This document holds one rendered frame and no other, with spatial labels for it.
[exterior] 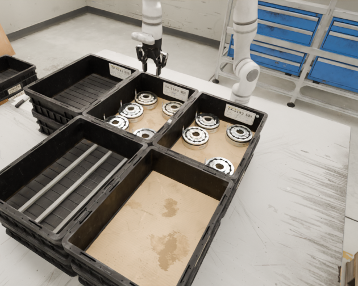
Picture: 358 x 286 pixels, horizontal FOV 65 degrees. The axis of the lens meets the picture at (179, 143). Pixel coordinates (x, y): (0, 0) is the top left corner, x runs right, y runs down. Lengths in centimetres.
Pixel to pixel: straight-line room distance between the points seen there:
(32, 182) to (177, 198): 47
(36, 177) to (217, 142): 66
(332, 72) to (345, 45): 24
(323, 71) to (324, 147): 150
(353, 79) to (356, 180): 92
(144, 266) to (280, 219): 54
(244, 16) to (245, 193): 66
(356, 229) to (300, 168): 99
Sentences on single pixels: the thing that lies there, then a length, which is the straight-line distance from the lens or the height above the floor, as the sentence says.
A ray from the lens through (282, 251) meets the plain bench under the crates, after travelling 104.
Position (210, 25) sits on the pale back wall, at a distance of 396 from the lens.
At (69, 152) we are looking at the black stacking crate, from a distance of 108.
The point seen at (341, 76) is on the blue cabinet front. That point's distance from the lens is 292.
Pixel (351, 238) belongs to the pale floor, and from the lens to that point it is 216.
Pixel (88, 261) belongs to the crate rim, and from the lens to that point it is 71.
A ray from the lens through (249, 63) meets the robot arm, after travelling 126.
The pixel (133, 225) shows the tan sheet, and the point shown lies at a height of 83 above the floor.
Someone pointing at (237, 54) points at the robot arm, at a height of 105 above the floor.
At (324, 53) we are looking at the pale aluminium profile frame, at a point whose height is 60.
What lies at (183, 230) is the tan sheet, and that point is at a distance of 85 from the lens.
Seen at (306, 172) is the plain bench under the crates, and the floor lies 70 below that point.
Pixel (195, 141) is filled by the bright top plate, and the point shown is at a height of 86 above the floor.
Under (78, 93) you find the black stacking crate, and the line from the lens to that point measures 138.
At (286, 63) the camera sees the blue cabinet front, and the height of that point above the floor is 40.
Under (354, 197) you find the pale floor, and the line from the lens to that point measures 242.
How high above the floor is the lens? 156
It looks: 43 degrees down
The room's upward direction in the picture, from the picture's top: 6 degrees clockwise
